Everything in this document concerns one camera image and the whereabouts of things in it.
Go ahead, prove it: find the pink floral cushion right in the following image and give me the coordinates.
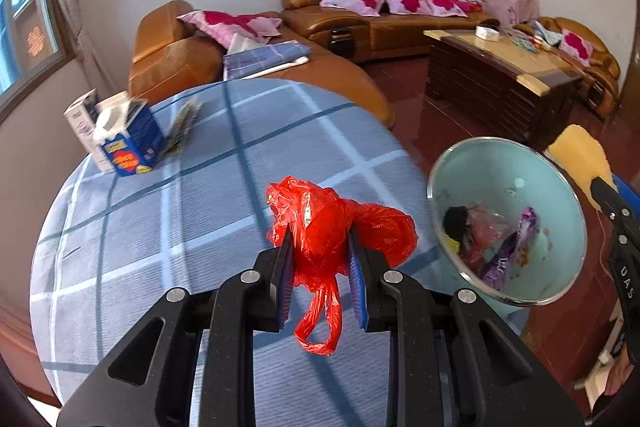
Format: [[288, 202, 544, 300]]
[[424, 0, 466, 17]]

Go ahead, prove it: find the folded blue plaid cloth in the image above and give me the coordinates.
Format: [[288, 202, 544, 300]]
[[222, 39, 311, 81]]

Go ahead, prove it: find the teal enamel trash bucket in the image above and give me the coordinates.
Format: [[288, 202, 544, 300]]
[[426, 136, 587, 308]]

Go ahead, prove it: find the clear plastic bag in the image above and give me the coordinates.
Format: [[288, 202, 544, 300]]
[[465, 204, 512, 256]]

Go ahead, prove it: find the pink covered cabinet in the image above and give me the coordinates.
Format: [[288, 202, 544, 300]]
[[483, 0, 540, 29]]

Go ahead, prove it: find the blue plaid tablecloth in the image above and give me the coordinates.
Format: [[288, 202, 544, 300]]
[[29, 79, 460, 401]]

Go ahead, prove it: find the orange leather chaise sofa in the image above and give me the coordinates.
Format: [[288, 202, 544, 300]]
[[128, 0, 395, 128]]

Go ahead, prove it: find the red plastic bag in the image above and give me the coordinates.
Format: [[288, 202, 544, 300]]
[[266, 176, 418, 355]]

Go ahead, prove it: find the pink cushion on chaise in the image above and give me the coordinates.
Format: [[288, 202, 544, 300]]
[[177, 10, 282, 49]]

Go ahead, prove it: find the blue milk carton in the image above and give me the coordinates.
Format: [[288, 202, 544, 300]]
[[92, 92, 166, 176]]

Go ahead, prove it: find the white tissue box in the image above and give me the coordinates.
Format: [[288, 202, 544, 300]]
[[475, 26, 501, 42]]

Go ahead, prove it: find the yellow sponge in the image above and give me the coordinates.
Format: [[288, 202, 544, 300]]
[[544, 124, 617, 211]]

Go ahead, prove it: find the white paper box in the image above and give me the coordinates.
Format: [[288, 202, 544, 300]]
[[64, 89, 114, 172]]

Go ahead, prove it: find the window with white frame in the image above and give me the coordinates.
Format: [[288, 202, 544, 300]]
[[1, 0, 75, 118]]

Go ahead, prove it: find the pink cushion on armchair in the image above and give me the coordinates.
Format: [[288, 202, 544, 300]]
[[559, 28, 593, 67]]

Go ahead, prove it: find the orange leather armchair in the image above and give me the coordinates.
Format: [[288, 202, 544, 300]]
[[514, 16, 620, 120]]

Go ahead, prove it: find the purple foil wrapper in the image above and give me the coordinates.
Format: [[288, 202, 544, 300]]
[[480, 207, 538, 291]]

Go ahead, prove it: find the dark foil packet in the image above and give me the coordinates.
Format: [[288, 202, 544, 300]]
[[162, 100, 202, 158]]

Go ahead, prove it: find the dark wood coffee table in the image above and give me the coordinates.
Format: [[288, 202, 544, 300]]
[[424, 29, 584, 150]]

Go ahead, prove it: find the orange leather three-seat sofa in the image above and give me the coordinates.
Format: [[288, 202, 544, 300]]
[[281, 0, 500, 63]]

